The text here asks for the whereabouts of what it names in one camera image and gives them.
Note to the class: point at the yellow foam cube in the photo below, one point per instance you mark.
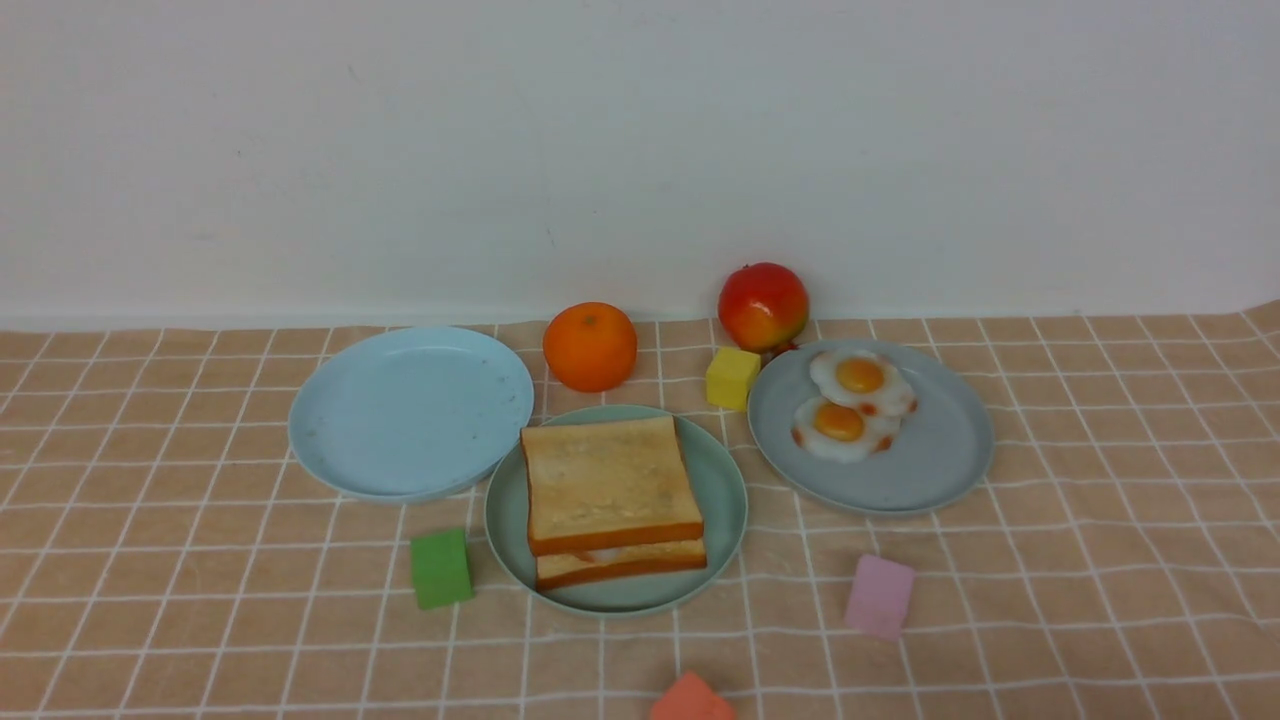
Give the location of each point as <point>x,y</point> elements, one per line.
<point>730,376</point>

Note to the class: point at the fried egg front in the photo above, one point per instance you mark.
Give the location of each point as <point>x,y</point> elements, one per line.
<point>837,433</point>

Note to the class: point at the green foam cube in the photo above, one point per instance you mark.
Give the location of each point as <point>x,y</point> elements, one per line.
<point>440,573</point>

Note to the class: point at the pink foam cube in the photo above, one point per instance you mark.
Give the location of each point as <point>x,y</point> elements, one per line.
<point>880,597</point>

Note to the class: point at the grey blue plate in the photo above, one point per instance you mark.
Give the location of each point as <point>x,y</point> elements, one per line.
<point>943,449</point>

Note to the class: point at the fried egg rear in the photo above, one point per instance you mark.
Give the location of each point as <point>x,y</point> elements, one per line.
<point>864,381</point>

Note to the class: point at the light blue plate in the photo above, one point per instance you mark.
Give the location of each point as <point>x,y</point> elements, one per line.
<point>411,415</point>

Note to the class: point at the red yellow apple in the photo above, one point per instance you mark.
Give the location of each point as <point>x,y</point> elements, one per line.
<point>764,307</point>

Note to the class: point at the orange fruit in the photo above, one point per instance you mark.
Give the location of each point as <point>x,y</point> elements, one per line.
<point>591,347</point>

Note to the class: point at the toast slice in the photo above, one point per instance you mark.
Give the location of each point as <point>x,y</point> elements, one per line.
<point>562,570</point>
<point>602,486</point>

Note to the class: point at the orange foam cube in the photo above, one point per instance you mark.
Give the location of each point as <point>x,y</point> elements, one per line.
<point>690,698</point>

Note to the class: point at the fried egg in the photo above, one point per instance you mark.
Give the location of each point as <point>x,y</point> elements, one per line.
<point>837,433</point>
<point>864,381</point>

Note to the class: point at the checkered beige tablecloth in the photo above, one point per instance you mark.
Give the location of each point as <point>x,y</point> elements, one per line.
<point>162,557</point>

